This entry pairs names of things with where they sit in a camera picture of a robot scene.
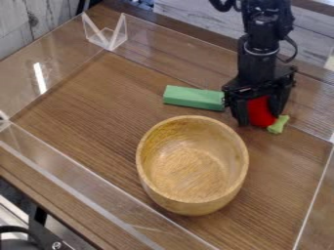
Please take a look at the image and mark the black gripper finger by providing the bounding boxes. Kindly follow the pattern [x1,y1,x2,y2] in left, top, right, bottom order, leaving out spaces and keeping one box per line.
[269,80,295,117]
[230,99,250,126]

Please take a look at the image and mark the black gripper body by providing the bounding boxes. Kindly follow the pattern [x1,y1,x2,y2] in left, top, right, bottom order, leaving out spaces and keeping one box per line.
[222,35,299,106]

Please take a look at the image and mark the red plush strawberry toy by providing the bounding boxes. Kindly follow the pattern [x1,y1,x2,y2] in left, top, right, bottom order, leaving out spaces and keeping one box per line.
[248,96,291,135]

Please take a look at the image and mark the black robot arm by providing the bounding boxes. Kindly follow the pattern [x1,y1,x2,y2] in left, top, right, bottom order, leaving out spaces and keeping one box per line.
[209,0,299,128]

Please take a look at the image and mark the green rectangular block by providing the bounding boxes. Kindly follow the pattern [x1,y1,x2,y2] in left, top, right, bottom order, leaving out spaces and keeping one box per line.
[164,85,225,111]

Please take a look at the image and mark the wooden bowl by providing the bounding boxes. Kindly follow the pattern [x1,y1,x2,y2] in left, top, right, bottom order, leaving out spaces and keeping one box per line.
[137,115,250,216]

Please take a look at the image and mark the clear acrylic tray walls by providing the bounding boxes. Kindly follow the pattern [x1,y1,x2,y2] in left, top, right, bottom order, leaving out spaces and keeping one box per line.
[0,8,334,250]

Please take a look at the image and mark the black cable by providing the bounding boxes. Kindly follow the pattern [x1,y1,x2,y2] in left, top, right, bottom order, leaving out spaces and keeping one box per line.
[0,222,37,250]

